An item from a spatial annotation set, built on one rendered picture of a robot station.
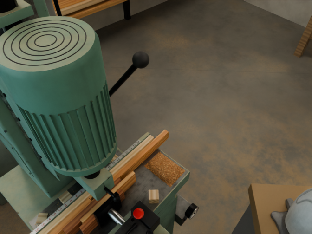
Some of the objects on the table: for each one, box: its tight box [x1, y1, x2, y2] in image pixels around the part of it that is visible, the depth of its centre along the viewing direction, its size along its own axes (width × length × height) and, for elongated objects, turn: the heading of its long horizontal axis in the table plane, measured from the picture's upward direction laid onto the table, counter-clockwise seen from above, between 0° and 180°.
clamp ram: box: [93, 192, 125, 227], centre depth 82 cm, size 9×8×9 cm
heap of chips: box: [144, 151, 185, 187], centre depth 97 cm, size 8×12×3 cm
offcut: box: [149, 190, 159, 204], centre depth 89 cm, size 3×3×3 cm
